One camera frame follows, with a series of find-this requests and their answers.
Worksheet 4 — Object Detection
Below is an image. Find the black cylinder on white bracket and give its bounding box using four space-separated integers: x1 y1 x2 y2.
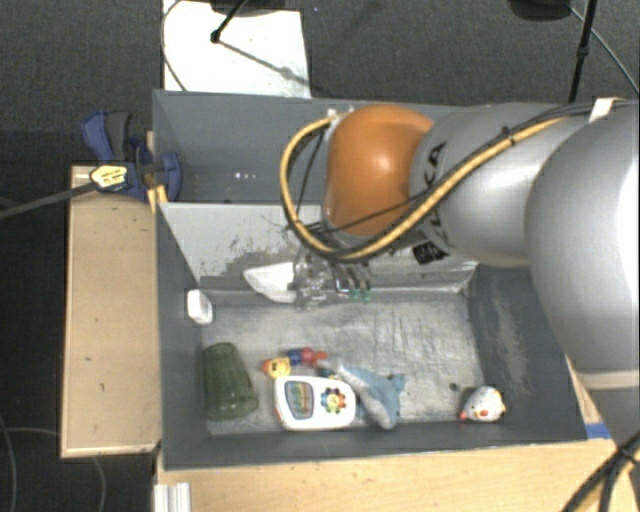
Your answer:
410 238 450 267

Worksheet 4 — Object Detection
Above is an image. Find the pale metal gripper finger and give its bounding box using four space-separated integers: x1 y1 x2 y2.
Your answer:
292 252 321 292
294 289 334 312

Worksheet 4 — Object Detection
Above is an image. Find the white crumpled cloth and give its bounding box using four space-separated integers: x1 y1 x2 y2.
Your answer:
242 261 299 305

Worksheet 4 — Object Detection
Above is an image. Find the pale wood flat board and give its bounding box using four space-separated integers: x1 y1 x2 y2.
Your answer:
59 164 164 459

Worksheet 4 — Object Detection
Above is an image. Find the blue toy dolphin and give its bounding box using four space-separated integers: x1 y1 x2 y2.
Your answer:
319 358 408 432

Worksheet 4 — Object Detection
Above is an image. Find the dark green plastic cup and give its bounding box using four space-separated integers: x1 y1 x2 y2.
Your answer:
201 341 260 422

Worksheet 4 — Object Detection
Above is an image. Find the white colourful toy music player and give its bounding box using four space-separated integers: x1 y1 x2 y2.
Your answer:
261 346 359 433

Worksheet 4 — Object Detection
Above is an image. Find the grey metal bin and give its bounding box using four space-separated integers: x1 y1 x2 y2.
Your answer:
151 88 590 471

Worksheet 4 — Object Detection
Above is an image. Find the white toy chicken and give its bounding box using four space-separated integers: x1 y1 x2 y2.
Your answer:
458 384 508 424

